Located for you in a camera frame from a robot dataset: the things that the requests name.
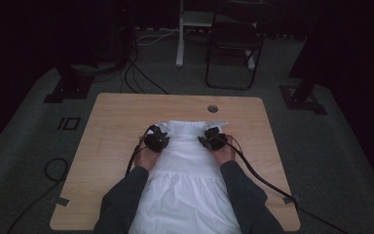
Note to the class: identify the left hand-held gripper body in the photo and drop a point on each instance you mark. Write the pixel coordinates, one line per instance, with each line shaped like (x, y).
(156, 142)

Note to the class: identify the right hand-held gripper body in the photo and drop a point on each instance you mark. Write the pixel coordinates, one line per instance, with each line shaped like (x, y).
(215, 139)

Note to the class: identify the white skirt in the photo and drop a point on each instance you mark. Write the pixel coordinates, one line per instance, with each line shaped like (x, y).
(185, 195)

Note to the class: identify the person's left hand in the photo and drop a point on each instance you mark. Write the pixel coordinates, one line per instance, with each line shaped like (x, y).
(146, 159)

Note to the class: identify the person's right hand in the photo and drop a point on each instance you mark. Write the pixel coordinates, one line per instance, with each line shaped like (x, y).
(225, 156)

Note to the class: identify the grey table grommet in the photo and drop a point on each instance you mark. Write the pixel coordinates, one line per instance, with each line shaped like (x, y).
(213, 109)

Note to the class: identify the grey tape piece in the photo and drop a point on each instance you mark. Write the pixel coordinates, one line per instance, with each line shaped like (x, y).
(290, 199)
(60, 201)

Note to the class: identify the black stand with base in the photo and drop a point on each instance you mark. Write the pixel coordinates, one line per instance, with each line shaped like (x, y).
(69, 87)
(303, 97)

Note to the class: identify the black folding chair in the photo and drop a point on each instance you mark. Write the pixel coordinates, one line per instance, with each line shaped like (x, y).
(233, 35)

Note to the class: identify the white desk frame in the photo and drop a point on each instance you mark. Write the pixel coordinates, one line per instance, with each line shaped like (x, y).
(180, 42)

